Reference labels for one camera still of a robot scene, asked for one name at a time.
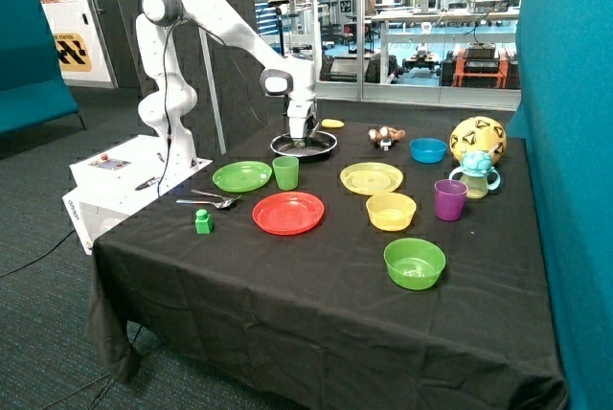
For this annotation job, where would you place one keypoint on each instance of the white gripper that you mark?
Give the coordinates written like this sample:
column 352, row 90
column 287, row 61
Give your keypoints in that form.
column 302, row 121

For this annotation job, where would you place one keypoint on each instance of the green toy capsicum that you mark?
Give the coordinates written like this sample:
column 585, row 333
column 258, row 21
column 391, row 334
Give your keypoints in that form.
column 302, row 143

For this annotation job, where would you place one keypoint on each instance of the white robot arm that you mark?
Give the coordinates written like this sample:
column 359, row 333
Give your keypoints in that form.
column 162, row 110

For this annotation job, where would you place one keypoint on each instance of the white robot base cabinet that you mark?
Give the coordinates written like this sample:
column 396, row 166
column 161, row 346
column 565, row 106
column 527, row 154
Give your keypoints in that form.
column 118, row 182

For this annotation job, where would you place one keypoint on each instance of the green plastic plate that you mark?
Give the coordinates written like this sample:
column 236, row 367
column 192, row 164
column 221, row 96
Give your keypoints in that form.
column 242, row 176

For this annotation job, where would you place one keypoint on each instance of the yellow plastic plate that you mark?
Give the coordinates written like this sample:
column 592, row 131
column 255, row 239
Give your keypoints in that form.
column 369, row 178

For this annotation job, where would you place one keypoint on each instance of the red plastic plate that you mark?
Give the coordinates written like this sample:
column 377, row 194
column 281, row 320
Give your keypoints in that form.
column 288, row 213

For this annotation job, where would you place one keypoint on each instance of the black frying pan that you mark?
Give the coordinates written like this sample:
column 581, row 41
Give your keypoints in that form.
column 322, row 144

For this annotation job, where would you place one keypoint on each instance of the yellow toy lemon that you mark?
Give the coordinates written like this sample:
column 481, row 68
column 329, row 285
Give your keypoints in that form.
column 332, row 123

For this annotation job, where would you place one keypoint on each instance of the green plastic cup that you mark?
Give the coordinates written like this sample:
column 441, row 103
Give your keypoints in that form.
column 286, row 170

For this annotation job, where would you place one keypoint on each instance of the brown plush toy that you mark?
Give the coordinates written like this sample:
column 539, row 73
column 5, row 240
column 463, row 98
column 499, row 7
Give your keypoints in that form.
column 386, row 136

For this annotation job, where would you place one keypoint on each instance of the metal spoon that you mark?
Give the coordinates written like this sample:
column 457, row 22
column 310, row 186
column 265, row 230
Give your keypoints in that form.
column 220, row 205

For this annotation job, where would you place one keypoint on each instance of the yellow plastic bowl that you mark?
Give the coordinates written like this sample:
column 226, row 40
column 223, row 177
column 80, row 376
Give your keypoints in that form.
column 391, row 211

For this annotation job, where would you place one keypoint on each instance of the blue plastic bowl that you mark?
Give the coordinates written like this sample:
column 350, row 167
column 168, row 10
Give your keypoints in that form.
column 428, row 150

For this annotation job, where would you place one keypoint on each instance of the green toy block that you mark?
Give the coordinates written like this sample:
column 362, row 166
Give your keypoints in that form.
column 203, row 222

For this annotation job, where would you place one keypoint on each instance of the purple plastic cup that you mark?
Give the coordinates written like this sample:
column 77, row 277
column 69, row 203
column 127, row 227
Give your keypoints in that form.
column 450, row 198

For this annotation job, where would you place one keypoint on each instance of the black tablecloth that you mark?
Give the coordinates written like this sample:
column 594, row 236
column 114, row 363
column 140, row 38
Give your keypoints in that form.
column 316, row 318

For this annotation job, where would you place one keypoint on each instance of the green plastic bowl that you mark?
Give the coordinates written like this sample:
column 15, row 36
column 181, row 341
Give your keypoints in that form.
column 414, row 264

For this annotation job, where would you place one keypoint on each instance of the yellow black soccer ball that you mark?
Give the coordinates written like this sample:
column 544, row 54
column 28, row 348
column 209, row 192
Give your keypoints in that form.
column 478, row 133

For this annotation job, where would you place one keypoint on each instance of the blue lidded sippy cup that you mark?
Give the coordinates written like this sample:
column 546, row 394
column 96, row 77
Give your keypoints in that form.
column 476, row 170

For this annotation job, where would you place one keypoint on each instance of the yellow black hazard sign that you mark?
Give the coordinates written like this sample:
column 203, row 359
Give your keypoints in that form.
column 72, row 53

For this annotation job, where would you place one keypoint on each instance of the teal partition panel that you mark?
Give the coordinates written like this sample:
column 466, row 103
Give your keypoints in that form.
column 565, row 116

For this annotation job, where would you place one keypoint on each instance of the teal sofa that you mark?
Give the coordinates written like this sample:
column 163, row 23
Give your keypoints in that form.
column 33, row 91

